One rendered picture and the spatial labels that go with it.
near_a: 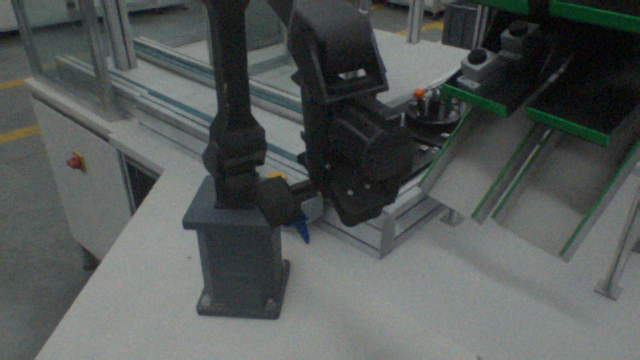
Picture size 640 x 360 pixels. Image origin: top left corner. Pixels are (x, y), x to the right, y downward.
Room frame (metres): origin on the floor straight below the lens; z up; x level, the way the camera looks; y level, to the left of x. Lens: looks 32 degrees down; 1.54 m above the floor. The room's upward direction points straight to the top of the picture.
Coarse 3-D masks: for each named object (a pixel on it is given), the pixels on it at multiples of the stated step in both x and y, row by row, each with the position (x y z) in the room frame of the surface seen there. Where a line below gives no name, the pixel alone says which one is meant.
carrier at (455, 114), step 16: (432, 96) 1.25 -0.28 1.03; (448, 96) 1.27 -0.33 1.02; (400, 112) 1.30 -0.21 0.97; (416, 112) 1.25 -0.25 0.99; (432, 112) 1.24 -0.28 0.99; (448, 112) 1.25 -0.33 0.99; (416, 128) 1.20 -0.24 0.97; (432, 128) 1.19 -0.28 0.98; (448, 128) 1.19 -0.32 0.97; (432, 144) 1.12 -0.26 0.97
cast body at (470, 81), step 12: (480, 48) 0.86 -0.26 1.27; (468, 60) 0.85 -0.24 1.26; (480, 60) 0.83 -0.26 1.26; (492, 60) 0.84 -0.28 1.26; (468, 72) 0.85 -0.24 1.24; (480, 72) 0.83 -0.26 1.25; (492, 72) 0.84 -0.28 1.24; (504, 72) 0.85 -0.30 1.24; (468, 84) 0.84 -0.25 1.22; (480, 84) 0.83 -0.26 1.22; (492, 84) 0.84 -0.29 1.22; (480, 96) 0.84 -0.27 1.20
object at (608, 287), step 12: (480, 12) 0.96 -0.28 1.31; (492, 12) 0.96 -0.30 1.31; (480, 24) 0.96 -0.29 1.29; (480, 36) 0.95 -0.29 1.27; (468, 108) 0.96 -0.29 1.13; (636, 204) 0.74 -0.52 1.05; (444, 216) 0.97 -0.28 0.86; (456, 216) 0.96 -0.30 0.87; (636, 216) 0.74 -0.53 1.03; (624, 228) 0.74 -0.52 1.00; (636, 228) 0.73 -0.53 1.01; (624, 240) 0.74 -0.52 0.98; (636, 240) 0.86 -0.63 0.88; (624, 252) 0.73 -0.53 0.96; (636, 252) 0.85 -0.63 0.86; (612, 264) 0.74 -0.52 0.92; (624, 264) 0.74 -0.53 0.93; (612, 276) 0.74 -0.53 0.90; (600, 288) 0.74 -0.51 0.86; (612, 288) 0.73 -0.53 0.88
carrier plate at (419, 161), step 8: (416, 144) 1.11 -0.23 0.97; (304, 152) 1.08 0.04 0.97; (416, 152) 1.07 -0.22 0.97; (432, 152) 1.07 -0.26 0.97; (416, 160) 1.04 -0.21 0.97; (424, 160) 1.04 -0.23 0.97; (432, 160) 1.04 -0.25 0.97; (416, 168) 1.00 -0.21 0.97; (424, 168) 1.02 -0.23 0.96; (408, 176) 0.97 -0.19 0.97; (400, 184) 0.95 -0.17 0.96
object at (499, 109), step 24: (504, 24) 0.96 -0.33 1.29; (552, 24) 0.97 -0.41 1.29; (576, 24) 0.87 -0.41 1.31; (552, 48) 0.84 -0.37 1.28; (456, 72) 0.90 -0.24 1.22; (528, 72) 0.86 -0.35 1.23; (552, 72) 0.84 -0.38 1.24; (456, 96) 0.86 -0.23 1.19; (504, 96) 0.83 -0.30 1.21; (528, 96) 0.81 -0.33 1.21
